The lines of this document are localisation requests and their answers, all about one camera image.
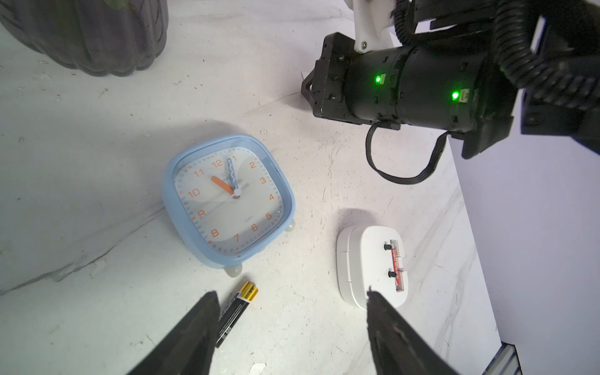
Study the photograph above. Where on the black gold battery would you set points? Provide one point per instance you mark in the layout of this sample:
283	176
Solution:
234	310

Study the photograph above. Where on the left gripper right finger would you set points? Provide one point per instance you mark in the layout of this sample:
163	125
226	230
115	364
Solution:
396	347

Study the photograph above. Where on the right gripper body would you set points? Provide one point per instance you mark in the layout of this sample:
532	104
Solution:
450	84

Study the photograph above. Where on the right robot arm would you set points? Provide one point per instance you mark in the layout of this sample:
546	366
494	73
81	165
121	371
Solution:
548	50

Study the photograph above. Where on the blue alarm clock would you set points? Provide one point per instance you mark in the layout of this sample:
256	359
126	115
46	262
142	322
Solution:
228	200

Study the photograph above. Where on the dark glass vase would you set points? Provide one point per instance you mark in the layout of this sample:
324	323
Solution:
99	38

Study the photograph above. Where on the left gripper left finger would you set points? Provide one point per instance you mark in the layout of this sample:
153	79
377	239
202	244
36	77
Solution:
189	347

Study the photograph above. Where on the red battery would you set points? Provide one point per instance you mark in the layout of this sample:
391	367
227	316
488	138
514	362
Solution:
397	272

